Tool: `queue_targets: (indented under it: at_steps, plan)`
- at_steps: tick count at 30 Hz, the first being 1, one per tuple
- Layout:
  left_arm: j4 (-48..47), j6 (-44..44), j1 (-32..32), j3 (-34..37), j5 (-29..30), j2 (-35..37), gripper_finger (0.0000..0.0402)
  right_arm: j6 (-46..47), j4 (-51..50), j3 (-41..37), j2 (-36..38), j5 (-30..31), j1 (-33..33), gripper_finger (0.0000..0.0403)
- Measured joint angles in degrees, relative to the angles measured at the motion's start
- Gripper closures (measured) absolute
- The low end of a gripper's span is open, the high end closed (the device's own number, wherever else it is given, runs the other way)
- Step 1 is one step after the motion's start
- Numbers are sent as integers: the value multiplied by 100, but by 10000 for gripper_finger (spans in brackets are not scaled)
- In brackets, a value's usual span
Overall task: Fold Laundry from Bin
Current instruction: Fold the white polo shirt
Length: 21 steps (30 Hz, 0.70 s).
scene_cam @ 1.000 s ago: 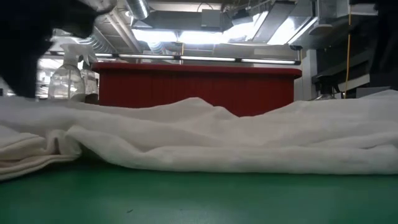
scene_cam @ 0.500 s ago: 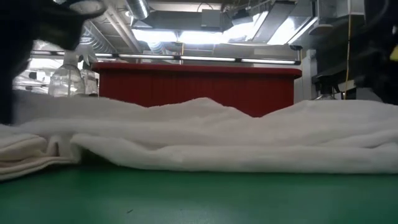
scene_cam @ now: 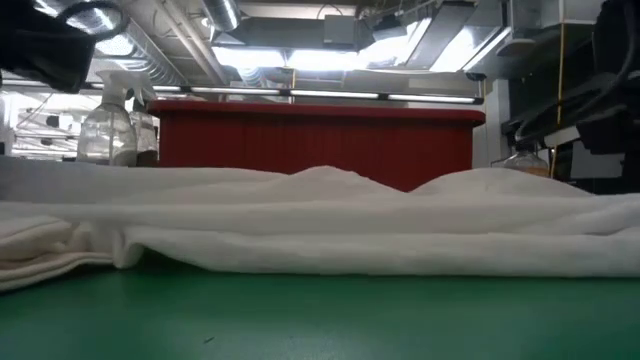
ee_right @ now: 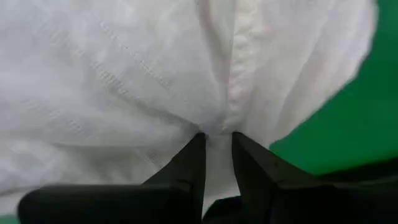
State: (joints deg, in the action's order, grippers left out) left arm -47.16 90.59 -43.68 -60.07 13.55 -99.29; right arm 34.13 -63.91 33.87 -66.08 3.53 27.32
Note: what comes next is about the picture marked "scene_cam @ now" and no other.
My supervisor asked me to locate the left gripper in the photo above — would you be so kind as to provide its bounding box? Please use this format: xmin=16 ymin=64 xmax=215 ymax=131
xmin=0 ymin=12 xmax=97 ymax=95

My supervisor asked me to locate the white linen shirt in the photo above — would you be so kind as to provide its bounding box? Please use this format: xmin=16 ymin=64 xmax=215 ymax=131
xmin=0 ymin=155 xmax=640 ymax=279

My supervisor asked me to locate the red plastic laundry bin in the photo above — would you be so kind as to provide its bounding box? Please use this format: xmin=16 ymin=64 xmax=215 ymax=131
xmin=147 ymin=99 xmax=486 ymax=193

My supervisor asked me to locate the clear spray bottle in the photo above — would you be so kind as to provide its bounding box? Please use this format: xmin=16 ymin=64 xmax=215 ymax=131
xmin=75 ymin=69 xmax=156 ymax=167

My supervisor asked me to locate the long ceiling light bar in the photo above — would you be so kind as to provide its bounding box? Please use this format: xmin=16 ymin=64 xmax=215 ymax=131
xmin=79 ymin=82 xmax=485 ymax=105

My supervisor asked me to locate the grey ceiling box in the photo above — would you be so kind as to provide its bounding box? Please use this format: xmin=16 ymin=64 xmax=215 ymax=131
xmin=323 ymin=14 xmax=359 ymax=47

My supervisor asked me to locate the green table mat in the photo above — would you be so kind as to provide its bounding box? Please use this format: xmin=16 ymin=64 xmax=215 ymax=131
xmin=0 ymin=249 xmax=640 ymax=360

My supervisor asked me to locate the yellow hanging cable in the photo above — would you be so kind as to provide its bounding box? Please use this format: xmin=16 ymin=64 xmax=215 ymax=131
xmin=549 ymin=23 xmax=565 ymax=177

